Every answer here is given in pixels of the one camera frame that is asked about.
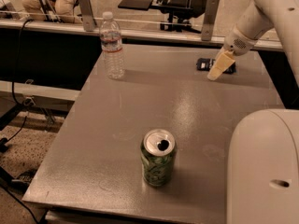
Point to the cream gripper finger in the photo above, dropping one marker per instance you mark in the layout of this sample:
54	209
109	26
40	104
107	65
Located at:
224	59

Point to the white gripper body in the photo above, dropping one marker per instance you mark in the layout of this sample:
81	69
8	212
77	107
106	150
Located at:
237	44

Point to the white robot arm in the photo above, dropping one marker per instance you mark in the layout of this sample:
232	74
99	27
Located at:
263	159

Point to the black office chair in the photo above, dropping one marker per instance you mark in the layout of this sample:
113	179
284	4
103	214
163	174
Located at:
179	14

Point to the green soda can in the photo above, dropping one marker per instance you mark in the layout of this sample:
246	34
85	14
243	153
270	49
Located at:
158	153

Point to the clear plastic water bottle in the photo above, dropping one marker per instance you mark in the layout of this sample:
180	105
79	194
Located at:
111	43

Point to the seated person in beige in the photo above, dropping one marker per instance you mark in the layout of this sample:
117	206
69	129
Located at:
63	8

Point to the metal railing bar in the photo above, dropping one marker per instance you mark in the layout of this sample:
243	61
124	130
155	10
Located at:
148	36

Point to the right metal rail bracket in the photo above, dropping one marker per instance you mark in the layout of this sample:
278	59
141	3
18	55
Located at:
209	19

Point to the metal rail bracket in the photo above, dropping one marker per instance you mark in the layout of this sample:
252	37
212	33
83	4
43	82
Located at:
89	24
209	19

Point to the left metal rail bracket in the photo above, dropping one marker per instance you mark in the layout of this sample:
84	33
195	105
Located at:
89	24

